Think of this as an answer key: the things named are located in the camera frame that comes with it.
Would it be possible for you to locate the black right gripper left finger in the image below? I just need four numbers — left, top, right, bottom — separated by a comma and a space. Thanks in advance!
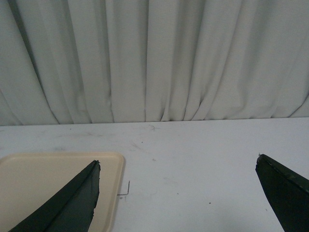
10, 160, 100, 232

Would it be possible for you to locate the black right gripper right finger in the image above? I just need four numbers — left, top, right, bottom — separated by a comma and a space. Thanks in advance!
255, 154, 309, 232

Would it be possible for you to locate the beige rectangular plastic tray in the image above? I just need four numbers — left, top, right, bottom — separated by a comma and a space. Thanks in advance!
0, 152, 125, 232

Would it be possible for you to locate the white pleated curtain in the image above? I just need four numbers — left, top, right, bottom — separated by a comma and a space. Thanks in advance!
0, 0, 309, 126

